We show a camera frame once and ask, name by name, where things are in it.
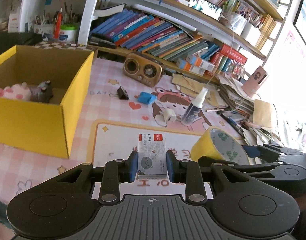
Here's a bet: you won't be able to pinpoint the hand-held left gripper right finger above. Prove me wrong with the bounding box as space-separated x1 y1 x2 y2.
167 150 262 203

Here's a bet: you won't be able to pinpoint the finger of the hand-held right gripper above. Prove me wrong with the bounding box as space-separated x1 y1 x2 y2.
198 156 306 188
242 143 306 159

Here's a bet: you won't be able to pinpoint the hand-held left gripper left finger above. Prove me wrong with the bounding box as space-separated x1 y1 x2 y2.
46 152 139 205

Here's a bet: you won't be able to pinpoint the white staple box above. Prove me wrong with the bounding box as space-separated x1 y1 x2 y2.
136 133 168 179

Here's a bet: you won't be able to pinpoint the yellow tape roll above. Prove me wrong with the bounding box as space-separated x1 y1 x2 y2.
192 127 250 167

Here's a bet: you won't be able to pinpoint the dark spray bottle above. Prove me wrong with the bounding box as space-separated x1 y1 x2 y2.
181 87 209 126

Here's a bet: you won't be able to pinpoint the blue plastic packet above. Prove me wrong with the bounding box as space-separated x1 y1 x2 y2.
138 92 158 105

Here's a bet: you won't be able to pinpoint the black binder clip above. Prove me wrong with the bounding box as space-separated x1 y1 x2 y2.
117 86 129 101

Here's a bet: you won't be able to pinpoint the yellow cardboard box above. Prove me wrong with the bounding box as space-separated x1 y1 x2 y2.
0 45 94 159

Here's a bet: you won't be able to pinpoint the grey plush toy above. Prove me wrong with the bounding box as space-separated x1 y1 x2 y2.
30 80 54 103

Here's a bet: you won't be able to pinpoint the pink plush toy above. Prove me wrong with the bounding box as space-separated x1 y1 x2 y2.
0 82 32 102

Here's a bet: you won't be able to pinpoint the black pen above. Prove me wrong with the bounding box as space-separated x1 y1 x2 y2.
220 114 243 133

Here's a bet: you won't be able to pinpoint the brown paper envelope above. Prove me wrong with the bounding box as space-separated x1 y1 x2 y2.
253 99 275 128

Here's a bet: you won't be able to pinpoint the white charger plug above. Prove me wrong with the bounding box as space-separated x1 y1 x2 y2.
162 108 177 124

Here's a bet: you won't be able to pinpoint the pink printed desk mat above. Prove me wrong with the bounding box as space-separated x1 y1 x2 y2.
0 57 256 205

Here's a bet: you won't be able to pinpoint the pile of papers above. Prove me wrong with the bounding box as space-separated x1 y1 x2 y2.
217 74 286 147

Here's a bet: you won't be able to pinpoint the pink desk device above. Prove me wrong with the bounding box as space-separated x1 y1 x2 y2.
242 65 268 98

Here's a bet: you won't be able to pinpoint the flat kraft envelopes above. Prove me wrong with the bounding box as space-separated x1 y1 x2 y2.
172 73 225 105

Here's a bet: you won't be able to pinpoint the brown retro radio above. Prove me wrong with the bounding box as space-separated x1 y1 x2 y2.
123 52 165 88

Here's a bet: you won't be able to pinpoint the thick red dictionary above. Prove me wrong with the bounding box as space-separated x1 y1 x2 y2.
219 44 248 64

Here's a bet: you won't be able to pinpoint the orange and white carton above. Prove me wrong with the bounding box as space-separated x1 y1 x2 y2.
177 58 206 77
185 54 215 72

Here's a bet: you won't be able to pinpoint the row of yellow notebooks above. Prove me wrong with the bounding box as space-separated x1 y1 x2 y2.
255 14 277 52

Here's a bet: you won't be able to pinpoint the white pen organizer box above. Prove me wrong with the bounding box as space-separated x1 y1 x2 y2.
224 10 262 46

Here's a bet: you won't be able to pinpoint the black stapler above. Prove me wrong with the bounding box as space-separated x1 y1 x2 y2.
88 36 117 49

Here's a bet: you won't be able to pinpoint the row of colourful books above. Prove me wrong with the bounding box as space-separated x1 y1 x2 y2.
89 7 221 63

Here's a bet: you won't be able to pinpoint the wooden chess box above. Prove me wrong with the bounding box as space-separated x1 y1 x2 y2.
35 40 98 53

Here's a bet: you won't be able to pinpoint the white tub with green lid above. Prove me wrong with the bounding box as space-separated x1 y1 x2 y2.
60 24 79 43

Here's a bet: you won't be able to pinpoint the smartphone with lit screen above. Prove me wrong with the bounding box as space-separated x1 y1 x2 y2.
188 0 223 21

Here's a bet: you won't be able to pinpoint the white bookshelf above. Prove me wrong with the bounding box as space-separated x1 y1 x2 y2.
78 0 296 85

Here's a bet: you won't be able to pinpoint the cup of pens and brushes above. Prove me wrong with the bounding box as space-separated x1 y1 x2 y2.
34 2 54 34

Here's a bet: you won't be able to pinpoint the white side shelf unit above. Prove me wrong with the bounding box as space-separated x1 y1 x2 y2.
0 0 91 45

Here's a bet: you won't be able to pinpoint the wall poster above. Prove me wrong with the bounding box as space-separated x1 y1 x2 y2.
284 30 306 63

